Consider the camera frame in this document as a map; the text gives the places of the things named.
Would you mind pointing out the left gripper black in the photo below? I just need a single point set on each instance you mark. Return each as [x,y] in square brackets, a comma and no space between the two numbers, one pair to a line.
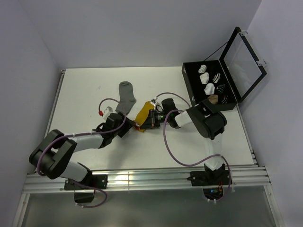
[126,126]

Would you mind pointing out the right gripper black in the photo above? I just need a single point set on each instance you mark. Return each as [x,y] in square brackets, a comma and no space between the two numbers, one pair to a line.
[151,122]

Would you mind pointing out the yellow sock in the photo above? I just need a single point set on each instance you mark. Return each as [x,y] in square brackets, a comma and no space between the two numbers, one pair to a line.
[143,115]

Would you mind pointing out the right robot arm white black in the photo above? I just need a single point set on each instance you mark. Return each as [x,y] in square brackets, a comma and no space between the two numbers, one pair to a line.
[209,122]

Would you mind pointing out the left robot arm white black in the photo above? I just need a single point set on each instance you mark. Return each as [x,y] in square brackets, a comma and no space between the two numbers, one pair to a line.
[52,157]

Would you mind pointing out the grey sock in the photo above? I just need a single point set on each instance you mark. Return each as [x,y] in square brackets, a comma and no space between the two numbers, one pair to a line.
[127,99]

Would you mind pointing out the brown rolled sock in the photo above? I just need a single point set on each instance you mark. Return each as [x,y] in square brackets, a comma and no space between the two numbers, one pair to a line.
[214,99]

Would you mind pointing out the white rolled sock lower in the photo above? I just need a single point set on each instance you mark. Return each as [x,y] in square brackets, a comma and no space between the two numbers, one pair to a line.
[209,89]

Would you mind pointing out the black storage box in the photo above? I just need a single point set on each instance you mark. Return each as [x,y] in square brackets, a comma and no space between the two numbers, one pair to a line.
[196,89]

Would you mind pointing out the white rolled sock upper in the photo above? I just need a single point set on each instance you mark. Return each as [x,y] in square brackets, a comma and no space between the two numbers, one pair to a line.
[204,78]

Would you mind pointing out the dark colourful striped rolled sock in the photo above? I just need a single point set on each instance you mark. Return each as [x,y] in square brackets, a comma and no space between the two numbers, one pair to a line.
[223,99]

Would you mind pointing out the black white striped rolled sock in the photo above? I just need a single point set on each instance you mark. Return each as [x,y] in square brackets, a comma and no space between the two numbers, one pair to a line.
[216,78]

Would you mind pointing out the black electronics box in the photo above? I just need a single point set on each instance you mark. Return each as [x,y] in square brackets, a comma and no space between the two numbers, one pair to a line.
[84,197]

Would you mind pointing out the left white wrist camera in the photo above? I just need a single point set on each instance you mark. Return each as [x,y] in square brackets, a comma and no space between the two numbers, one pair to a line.
[106,112]

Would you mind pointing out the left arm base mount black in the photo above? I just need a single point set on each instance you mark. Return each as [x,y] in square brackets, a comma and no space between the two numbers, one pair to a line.
[92,182]

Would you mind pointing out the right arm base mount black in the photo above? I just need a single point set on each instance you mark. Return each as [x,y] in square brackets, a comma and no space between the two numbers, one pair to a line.
[209,178]

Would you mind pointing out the glass box lid black frame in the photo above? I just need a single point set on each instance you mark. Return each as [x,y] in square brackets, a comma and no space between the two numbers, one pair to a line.
[242,67]

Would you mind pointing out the aluminium frame rail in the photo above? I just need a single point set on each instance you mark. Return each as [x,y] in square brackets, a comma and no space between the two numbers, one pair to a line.
[135,180]

